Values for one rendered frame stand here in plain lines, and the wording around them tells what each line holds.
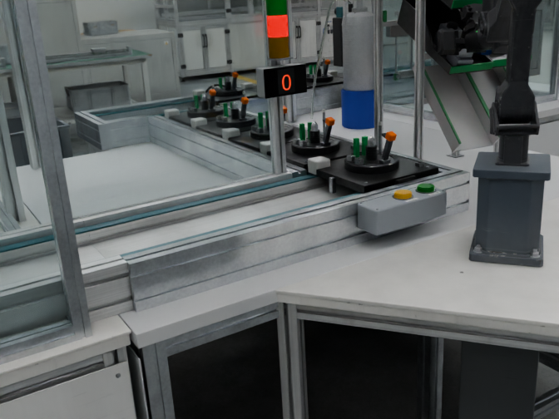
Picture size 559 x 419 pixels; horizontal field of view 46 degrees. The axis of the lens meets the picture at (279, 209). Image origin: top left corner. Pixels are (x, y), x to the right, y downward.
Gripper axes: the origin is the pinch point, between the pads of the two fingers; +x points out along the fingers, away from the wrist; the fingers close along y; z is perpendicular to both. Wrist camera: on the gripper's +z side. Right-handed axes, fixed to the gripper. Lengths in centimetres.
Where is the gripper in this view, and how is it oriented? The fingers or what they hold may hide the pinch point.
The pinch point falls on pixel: (462, 45)
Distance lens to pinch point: 179.4
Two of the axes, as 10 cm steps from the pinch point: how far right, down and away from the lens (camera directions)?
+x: -2.2, -0.8, 9.7
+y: -9.7, 0.6, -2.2
